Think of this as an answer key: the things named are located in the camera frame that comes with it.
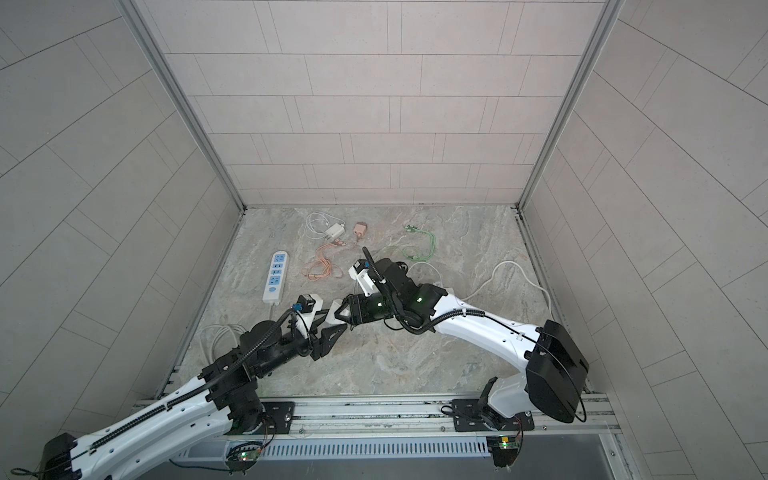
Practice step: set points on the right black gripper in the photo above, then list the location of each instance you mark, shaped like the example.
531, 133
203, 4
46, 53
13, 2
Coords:
358, 307

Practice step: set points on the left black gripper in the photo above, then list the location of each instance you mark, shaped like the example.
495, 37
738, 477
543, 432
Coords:
321, 347

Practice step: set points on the white blue socket power strip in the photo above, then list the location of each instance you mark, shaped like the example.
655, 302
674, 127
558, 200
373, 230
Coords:
276, 275

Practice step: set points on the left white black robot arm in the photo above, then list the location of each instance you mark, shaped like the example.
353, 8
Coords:
221, 400

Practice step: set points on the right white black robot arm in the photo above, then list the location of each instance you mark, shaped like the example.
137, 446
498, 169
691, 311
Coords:
551, 369

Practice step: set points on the pink charger adapter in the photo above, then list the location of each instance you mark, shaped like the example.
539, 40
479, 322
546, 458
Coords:
360, 229

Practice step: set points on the left green circuit board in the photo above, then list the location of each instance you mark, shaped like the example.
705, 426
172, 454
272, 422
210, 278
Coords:
242, 457

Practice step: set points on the green circuit board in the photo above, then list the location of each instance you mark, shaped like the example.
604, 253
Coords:
504, 450
242, 457

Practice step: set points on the right green circuit board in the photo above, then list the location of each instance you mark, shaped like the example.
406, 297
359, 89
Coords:
504, 450

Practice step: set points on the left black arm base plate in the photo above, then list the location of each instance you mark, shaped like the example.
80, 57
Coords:
270, 418

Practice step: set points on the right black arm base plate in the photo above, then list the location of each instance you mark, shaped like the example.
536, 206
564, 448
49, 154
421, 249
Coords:
471, 415

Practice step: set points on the aluminium mounting rail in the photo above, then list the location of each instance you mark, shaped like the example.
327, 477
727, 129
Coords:
318, 418

